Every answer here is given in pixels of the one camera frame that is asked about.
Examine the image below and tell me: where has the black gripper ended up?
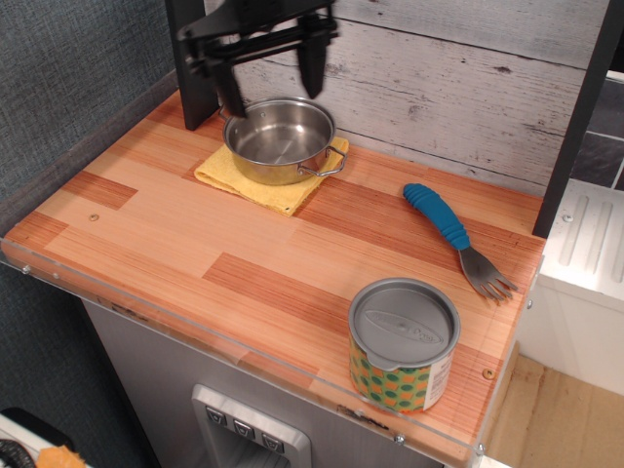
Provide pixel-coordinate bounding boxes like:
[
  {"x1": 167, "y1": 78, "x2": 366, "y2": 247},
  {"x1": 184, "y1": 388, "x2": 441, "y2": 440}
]
[{"x1": 177, "y1": 1, "x2": 338, "y2": 118}]

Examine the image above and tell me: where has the small stainless steel pot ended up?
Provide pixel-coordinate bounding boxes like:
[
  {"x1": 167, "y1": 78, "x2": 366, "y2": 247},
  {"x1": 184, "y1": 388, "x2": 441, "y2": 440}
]
[{"x1": 219, "y1": 97, "x2": 348, "y2": 186}]

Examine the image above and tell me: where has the yellow folded towel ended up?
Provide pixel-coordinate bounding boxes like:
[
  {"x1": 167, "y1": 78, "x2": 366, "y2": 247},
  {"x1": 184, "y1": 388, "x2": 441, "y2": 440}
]
[{"x1": 194, "y1": 144, "x2": 328, "y2": 216}]

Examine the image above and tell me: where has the patterned can with grey lid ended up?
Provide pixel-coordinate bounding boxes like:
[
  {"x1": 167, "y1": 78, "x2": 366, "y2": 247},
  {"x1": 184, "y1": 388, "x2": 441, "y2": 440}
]
[{"x1": 348, "y1": 278, "x2": 461, "y2": 413}]

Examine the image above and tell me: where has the clear acrylic edge guard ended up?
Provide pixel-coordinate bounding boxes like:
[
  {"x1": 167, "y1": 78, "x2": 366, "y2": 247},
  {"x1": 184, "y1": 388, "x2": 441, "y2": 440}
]
[{"x1": 2, "y1": 228, "x2": 491, "y2": 467}]

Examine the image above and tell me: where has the grey toy fridge cabinet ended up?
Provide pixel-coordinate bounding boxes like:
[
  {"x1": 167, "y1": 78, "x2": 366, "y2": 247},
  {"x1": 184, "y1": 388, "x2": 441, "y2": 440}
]
[{"x1": 85, "y1": 301, "x2": 440, "y2": 467}]

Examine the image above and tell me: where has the white toy sink unit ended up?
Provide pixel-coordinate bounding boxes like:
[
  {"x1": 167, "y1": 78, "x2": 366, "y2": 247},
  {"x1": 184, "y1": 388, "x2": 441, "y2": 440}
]
[{"x1": 514, "y1": 70, "x2": 624, "y2": 399}]

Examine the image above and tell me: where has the orange object at corner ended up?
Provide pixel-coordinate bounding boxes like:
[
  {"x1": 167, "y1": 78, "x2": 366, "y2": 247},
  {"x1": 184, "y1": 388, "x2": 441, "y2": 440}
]
[{"x1": 35, "y1": 446, "x2": 88, "y2": 468}]

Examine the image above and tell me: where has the blue handled metal fork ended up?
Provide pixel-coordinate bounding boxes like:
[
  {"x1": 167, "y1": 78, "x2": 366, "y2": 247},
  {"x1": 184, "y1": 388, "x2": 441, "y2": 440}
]
[{"x1": 403, "y1": 183, "x2": 518, "y2": 301}]

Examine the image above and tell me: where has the dark right frame post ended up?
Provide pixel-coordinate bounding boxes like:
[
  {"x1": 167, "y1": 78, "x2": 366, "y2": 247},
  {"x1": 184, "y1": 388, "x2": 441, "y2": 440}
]
[{"x1": 532, "y1": 0, "x2": 623, "y2": 239}]

